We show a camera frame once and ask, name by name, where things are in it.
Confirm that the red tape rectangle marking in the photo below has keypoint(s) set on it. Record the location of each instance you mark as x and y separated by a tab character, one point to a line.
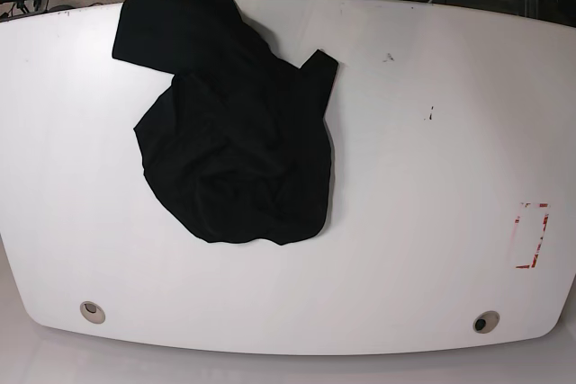
528	234

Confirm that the table cable grommet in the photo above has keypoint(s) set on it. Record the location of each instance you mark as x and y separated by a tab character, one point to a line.
486	322
92	312

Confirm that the left table cable grommet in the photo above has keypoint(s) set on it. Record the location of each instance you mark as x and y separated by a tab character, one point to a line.
92	312

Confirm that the black T-shirt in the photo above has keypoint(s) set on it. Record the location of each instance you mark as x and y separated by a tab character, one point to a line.
236	148

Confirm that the right table cable grommet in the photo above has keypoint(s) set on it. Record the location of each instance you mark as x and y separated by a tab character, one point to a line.
486	322

